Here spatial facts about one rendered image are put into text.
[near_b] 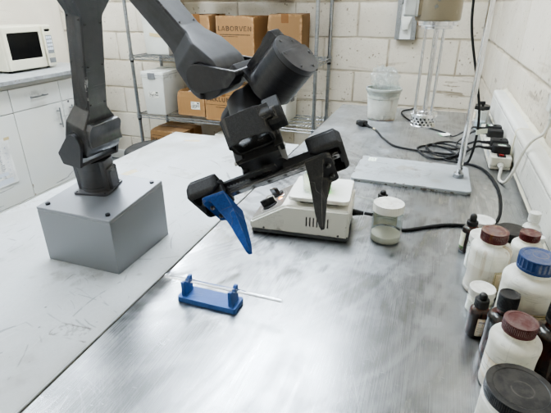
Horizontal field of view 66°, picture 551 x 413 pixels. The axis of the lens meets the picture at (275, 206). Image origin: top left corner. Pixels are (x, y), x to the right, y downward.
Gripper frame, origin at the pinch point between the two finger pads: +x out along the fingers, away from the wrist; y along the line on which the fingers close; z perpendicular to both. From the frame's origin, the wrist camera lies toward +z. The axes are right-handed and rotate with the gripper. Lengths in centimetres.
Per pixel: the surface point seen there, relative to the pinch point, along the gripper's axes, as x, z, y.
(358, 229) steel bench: -12.3, -43.0, 7.6
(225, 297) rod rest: 0.8, -19.5, -15.2
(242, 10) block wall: -255, -168, -20
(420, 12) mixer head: -55, -36, 37
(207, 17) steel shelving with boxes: -231, -144, -41
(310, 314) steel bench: 6.4, -22.5, -3.4
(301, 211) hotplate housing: -15.4, -32.2, -1.6
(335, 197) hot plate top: -15.7, -32.5, 5.5
